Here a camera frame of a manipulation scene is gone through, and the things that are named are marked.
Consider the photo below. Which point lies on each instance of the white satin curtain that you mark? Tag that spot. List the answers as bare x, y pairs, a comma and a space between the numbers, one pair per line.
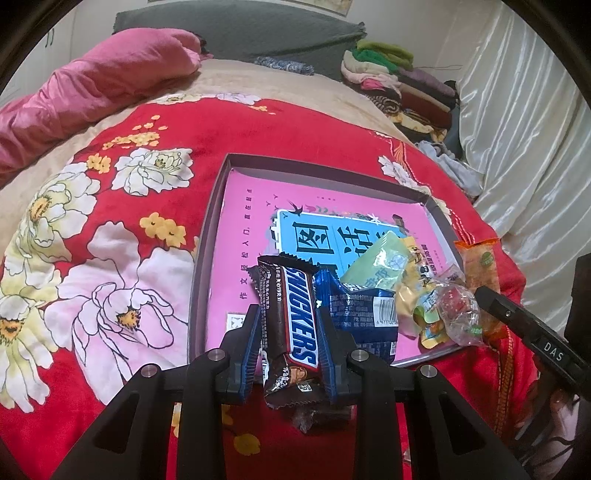
521, 138

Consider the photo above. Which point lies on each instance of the orange snack packet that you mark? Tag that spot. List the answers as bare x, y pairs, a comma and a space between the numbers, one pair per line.
480, 263

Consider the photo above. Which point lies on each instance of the black small snack packet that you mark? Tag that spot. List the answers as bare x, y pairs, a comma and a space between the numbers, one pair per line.
318, 415

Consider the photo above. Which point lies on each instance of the pink quilt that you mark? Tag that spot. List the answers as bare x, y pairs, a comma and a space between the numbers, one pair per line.
92, 78

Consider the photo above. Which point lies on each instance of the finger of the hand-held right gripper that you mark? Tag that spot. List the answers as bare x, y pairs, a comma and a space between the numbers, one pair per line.
503, 309

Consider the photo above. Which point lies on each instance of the stack of folded clothes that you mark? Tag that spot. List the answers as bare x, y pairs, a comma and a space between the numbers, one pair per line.
406, 87

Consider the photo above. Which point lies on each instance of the beige blanket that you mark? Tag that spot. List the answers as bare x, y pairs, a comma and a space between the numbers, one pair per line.
277, 83

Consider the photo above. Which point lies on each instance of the dark shallow tray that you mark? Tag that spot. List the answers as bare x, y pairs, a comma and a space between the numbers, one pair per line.
203, 267

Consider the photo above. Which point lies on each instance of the person's right hand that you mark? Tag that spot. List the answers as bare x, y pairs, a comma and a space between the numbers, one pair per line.
554, 408

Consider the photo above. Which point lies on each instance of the grey headboard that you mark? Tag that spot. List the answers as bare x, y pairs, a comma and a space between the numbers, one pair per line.
231, 32

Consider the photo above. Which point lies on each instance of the pale blue clothes heap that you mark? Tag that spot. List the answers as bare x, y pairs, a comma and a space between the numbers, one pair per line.
452, 166

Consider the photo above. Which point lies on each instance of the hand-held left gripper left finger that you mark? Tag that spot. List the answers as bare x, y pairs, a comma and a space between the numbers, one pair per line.
249, 355

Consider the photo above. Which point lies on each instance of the pink book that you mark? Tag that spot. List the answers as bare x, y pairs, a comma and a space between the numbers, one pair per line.
258, 221

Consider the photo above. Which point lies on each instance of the brown chocolate bar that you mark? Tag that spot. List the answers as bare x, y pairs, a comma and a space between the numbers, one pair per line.
300, 323

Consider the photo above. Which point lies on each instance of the blue patterned pillow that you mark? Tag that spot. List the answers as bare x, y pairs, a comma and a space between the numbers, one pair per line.
284, 65

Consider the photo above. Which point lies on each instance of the blue snack packet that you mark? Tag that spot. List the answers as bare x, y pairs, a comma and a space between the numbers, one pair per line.
355, 314

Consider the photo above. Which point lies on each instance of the white wardrobe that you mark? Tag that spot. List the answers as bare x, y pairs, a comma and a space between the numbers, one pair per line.
69, 41

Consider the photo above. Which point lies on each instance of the clear snack packet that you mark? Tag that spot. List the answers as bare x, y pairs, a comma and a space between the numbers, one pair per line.
457, 309

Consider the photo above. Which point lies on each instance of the yellow snack packet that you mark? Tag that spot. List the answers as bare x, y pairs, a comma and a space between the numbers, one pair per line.
415, 286

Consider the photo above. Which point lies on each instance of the red floral blanket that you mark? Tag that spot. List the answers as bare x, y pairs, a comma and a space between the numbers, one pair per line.
300, 134

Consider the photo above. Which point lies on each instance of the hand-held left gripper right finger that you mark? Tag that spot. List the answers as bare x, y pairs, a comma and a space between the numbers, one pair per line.
330, 364

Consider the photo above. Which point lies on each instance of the pale green snack packet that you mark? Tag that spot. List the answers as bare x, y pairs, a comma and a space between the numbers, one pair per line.
374, 263

